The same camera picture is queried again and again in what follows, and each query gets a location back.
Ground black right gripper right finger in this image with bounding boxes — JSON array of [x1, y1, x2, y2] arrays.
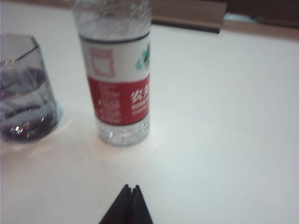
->
[[128, 184, 154, 224]]

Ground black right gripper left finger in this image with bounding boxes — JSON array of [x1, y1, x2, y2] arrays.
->
[[98, 184, 133, 224]]

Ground clear red-labelled mineral water bottle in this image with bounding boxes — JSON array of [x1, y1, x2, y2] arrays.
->
[[72, 0, 152, 147]]

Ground transparent grey faceted mug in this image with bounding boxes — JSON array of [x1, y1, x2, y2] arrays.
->
[[0, 33, 58, 143]]

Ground brown desk partition panel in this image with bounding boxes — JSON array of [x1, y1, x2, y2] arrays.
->
[[149, 0, 299, 27]]

